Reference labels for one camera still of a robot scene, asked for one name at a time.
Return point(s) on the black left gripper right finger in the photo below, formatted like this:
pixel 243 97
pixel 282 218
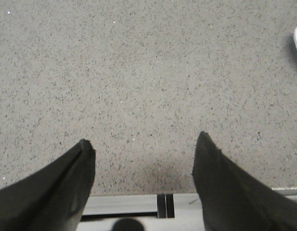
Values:
pixel 233 200

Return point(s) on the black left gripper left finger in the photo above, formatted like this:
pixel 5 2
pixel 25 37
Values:
pixel 53 198

